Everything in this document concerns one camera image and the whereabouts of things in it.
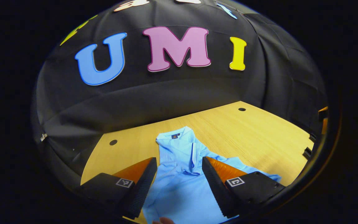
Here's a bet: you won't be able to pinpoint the black backdrop cloth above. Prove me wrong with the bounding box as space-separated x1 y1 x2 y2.
31 0 328 190

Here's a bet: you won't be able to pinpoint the light blue T-shirt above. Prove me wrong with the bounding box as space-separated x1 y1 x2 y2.
142 126 282 224

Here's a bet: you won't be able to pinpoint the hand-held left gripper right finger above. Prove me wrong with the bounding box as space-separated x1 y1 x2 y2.
202 156 287 218

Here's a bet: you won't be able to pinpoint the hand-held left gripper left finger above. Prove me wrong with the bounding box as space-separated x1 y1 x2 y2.
73 157 158 220

